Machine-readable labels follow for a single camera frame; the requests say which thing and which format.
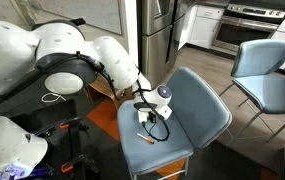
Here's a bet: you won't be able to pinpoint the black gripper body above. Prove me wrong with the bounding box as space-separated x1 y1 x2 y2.
133 101 159 125

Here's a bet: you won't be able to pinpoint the orange marker pen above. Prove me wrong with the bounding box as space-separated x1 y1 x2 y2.
136 132 156 145

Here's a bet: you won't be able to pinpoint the brown wooden chair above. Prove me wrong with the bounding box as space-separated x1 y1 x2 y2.
88 74 133 111

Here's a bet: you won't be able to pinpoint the blue padded chair metal legs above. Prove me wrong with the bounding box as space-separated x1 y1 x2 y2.
116 66 233 180
219 38 285 143

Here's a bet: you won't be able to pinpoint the stainless steel fridge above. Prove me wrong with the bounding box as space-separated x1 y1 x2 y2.
141 0 196 88

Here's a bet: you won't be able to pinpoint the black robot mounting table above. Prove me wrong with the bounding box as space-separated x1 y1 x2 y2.
0 98 100 180

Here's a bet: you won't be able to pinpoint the white cabinet with drawer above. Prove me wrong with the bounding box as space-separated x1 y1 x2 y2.
178 3 226 50

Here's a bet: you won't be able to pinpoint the stainless steel oven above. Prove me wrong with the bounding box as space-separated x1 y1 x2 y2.
211 3 285 53

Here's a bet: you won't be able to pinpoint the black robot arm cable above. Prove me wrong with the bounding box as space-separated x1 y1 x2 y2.
75 50 171 143

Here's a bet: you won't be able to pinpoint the black clamp orange handle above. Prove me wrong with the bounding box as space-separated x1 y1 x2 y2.
60 153 100 174
59 116 90 135

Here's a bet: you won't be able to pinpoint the white cable loop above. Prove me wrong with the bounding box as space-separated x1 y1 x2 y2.
41 92 67 104

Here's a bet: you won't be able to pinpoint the glass wall panel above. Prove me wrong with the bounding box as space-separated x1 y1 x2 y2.
15 0 123 35

